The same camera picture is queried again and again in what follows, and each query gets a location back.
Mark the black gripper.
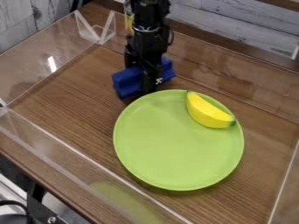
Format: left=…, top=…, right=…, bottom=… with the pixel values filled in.
left=124, top=24, right=174, bottom=95

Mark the blue block object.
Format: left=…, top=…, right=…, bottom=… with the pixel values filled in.
left=112, top=57, right=176, bottom=98

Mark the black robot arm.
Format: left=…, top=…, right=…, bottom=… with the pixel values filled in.
left=126, top=0, right=174, bottom=94

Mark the green round plate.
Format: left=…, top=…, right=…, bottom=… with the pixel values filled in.
left=114, top=89, right=245, bottom=192

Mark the yellow labelled tin can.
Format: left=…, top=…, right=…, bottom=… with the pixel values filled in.
left=124, top=2, right=135, bottom=32

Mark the yellow banana slice toy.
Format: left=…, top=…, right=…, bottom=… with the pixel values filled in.
left=186, top=91, right=237, bottom=129

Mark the clear acrylic triangle bracket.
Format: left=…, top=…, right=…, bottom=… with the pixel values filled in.
left=75, top=10, right=118, bottom=46

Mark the black clamp with cable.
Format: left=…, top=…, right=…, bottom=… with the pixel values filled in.
left=0, top=193, right=70, bottom=224

